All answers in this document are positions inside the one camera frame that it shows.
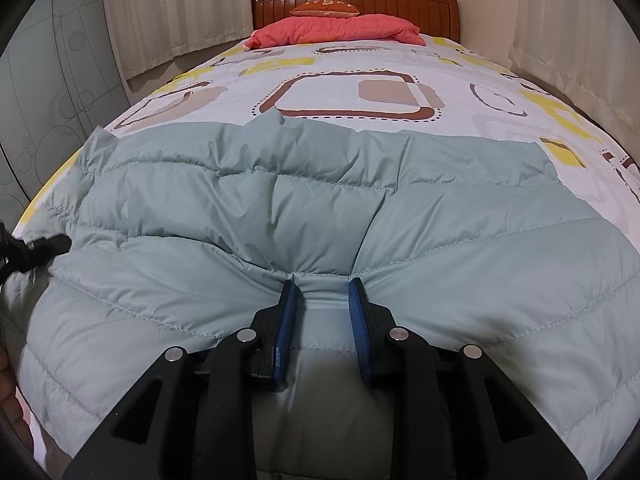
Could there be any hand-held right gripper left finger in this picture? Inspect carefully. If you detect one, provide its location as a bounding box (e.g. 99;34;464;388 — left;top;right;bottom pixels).
62;280;299;480

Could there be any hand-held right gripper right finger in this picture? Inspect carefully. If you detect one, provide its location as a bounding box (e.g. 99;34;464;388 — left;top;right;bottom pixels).
348;277;587;480

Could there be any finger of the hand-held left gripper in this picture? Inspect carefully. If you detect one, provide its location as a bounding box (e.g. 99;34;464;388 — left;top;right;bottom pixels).
0;220;73;286

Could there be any light green quilted down jacket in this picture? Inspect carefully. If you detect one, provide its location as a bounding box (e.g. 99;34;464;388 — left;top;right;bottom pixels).
15;110;640;480

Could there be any person's left hand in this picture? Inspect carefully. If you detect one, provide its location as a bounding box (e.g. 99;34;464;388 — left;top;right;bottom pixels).
0;350;28;443

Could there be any frosted glass wardrobe door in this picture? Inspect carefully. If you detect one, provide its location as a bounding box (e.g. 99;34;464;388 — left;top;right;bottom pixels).
0;0;132;231

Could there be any bed with patterned sheet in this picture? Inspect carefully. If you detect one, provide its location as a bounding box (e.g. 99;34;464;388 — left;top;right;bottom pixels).
10;32;640;241

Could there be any cream curtain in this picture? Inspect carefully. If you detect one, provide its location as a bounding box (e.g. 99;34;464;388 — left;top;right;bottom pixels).
102;0;256;82
507;0;640;128

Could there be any orange cushion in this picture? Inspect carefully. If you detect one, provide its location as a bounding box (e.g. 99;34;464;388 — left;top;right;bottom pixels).
289;0;361;19

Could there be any wooden bed headboard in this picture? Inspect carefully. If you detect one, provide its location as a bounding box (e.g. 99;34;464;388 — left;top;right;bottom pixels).
252;0;460;42

